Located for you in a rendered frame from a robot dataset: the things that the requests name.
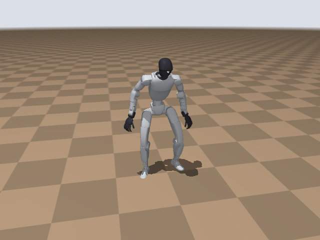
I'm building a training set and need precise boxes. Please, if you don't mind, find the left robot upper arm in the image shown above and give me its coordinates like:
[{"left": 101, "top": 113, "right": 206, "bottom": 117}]
[{"left": 172, "top": 74, "right": 184, "bottom": 99}]

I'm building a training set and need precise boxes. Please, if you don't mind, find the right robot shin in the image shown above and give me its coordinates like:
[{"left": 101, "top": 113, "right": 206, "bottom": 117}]
[{"left": 140, "top": 146, "right": 149, "bottom": 170}]

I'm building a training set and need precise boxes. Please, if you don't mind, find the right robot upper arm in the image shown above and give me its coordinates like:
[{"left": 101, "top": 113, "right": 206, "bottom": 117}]
[{"left": 132, "top": 74, "right": 152, "bottom": 98}]

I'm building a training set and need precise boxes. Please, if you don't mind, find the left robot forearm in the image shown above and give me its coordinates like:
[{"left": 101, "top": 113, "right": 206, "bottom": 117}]
[{"left": 179, "top": 92, "right": 188, "bottom": 114}]

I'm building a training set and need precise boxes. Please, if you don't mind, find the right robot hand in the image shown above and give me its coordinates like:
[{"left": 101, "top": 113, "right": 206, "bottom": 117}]
[{"left": 124, "top": 111, "right": 136, "bottom": 132}]

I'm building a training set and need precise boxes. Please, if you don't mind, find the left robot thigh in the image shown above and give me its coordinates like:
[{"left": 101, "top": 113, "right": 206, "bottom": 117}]
[{"left": 165, "top": 105, "right": 184, "bottom": 147}]

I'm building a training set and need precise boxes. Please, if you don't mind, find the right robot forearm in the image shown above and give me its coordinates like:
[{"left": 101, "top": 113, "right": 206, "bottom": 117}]
[{"left": 129, "top": 91, "right": 137, "bottom": 116}]

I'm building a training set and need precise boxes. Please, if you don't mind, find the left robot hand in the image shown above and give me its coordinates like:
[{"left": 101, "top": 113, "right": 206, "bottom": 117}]
[{"left": 181, "top": 111, "right": 193, "bottom": 129}]

